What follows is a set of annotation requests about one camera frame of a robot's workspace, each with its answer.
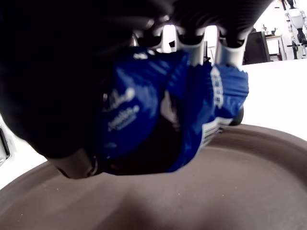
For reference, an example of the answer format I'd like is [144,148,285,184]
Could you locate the black equipment case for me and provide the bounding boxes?
[243,31,267,65]

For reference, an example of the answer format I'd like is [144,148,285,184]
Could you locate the white humanoid robot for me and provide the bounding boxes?
[284,0,307,59]

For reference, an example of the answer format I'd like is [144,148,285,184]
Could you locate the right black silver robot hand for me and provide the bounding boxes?
[0,0,274,179]

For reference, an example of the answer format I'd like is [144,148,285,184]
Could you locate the round dark brown tray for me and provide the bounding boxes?
[0,123,307,230]

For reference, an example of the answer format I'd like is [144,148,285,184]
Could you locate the blue Oreo cookie packet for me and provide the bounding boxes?
[95,46,250,175]

